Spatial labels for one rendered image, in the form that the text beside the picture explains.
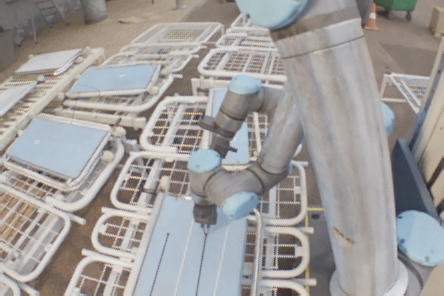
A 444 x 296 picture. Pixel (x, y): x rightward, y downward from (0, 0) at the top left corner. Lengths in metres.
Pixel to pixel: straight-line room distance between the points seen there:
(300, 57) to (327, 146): 0.11
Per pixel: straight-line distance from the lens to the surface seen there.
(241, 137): 1.47
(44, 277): 1.95
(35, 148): 1.84
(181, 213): 1.12
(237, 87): 0.84
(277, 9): 0.30
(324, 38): 0.30
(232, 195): 0.71
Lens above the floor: 1.46
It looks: 38 degrees down
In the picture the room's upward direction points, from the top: 2 degrees counter-clockwise
